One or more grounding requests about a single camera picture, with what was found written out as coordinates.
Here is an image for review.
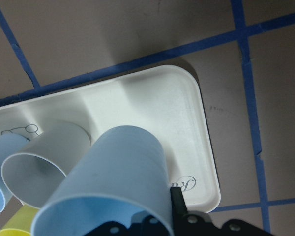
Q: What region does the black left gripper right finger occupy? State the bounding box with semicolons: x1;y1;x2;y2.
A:
171;187;271;236

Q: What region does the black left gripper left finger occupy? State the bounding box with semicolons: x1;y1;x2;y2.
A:
86;213;169;236

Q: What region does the light blue ikea cup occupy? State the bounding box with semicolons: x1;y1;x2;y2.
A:
31;126;174;236

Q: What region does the yellow cup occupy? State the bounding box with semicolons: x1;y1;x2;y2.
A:
0;205;38;236

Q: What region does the grey cup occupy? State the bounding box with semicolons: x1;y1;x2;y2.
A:
1;122;91;208

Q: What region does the cream plastic tray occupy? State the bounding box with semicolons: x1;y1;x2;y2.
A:
0;65;221;212

